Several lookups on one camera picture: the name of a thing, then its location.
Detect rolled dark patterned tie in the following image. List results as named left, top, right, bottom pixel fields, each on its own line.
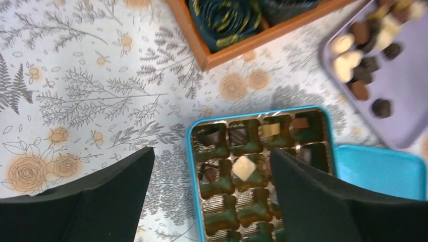
left=259, top=0, right=322, bottom=26

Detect teal chocolate box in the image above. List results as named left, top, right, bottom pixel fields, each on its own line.
left=186, top=105, right=335, bottom=241

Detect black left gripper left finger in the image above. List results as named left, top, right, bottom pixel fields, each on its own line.
left=1, top=147, right=155, bottom=241

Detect teal box lid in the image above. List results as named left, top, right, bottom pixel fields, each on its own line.
left=335, top=145, right=427, bottom=200

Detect lavender plastic tray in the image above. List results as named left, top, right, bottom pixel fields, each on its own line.
left=319, top=1, right=427, bottom=150

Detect pile of assorted chocolates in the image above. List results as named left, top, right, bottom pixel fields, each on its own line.
left=330, top=1, right=427, bottom=101

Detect rolled dark green tie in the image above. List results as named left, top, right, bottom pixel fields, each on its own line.
left=188, top=0, right=262, bottom=52

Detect dark heart chocolate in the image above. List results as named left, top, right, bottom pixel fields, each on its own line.
left=371, top=98, right=393, bottom=119

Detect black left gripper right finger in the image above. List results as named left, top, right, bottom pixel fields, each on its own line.
left=270, top=148, right=427, bottom=241

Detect wooden compartment tray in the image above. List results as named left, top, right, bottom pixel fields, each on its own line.
left=165, top=0, right=358, bottom=72

